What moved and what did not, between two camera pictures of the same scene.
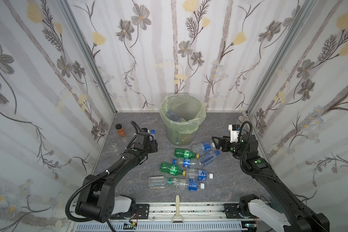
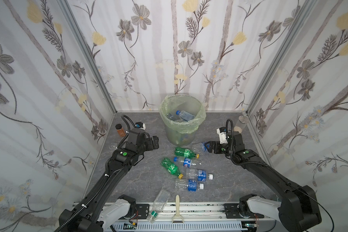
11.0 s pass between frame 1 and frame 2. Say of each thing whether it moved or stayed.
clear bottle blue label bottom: stayed
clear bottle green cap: moved
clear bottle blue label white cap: stayed
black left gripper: stayed
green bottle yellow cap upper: stayed
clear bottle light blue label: moved
